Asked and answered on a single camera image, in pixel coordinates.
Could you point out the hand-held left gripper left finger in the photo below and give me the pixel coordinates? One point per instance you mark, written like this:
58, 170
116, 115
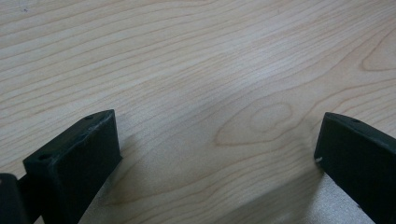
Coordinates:
76, 165

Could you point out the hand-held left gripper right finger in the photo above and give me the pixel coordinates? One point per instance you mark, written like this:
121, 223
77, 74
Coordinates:
361, 155

